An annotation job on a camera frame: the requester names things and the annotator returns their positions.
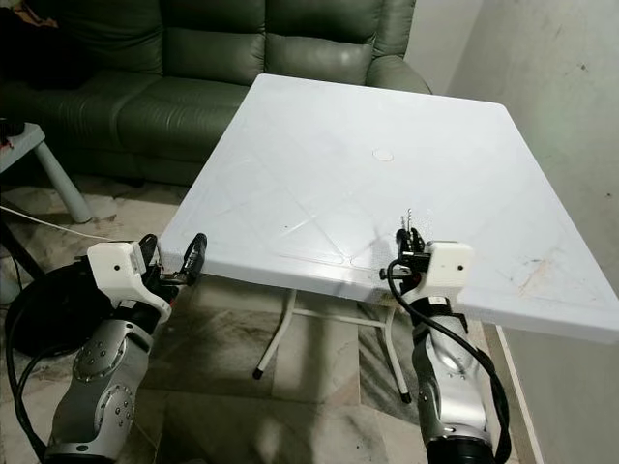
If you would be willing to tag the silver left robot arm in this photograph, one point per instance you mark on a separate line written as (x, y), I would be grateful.
(102, 387)

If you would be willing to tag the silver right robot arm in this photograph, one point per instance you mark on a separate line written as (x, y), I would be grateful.
(450, 387)

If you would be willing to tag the white plastic table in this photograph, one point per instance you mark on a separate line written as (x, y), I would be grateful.
(348, 193)

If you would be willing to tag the round table hole cap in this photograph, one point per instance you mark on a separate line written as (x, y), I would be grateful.
(383, 155)

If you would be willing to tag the black round disc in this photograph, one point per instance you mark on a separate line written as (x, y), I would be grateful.
(48, 309)

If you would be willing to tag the green leather sofa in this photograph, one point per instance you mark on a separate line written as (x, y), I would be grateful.
(203, 106)

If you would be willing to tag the black bag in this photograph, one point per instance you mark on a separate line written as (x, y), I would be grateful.
(24, 48)

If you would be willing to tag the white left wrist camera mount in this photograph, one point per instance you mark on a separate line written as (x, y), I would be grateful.
(121, 269)

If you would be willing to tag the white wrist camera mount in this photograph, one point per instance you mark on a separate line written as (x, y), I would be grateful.
(450, 263)
(121, 269)

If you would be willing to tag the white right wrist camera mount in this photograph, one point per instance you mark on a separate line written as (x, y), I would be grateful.
(450, 263)

